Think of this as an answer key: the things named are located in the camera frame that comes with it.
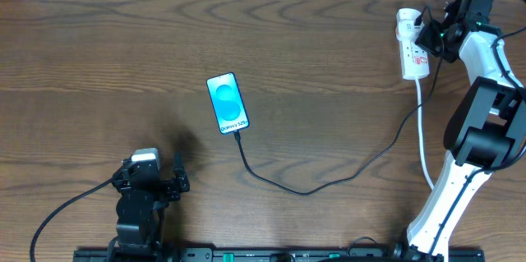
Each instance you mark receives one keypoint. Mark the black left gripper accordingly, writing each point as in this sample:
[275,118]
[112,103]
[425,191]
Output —
[171,192]

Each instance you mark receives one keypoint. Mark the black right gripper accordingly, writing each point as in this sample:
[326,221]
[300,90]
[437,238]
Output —
[423,39]

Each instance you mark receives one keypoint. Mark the white power strip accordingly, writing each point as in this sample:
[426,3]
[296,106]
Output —
[414,61]

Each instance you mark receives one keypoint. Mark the blue Galaxy smartphone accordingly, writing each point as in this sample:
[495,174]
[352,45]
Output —
[228,105]

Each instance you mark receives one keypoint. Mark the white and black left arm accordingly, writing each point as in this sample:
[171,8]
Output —
[144,198]

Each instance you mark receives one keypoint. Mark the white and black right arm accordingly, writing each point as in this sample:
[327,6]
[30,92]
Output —
[486,133]

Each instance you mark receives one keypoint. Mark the white charger adapter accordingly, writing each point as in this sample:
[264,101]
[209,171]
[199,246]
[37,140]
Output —
[407,30]

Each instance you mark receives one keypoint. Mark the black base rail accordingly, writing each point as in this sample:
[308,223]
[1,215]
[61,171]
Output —
[201,254]

